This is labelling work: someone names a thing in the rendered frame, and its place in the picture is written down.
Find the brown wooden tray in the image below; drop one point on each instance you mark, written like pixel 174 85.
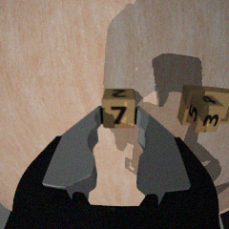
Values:
pixel 221 94

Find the tan wooden number cube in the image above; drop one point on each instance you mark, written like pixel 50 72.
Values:
pixel 118 107
pixel 205 113

